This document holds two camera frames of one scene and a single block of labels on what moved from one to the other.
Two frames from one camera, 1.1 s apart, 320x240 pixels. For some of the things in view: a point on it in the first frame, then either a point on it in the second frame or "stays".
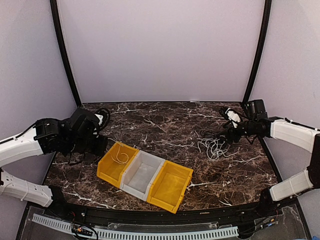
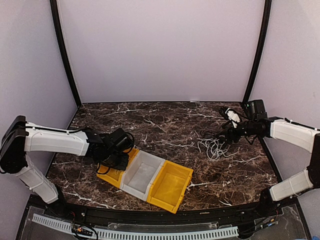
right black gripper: x=230 y=131 stays
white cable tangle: x=214 y=148 stays
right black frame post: x=258 y=57 stays
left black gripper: x=100 y=148 to x=122 y=166
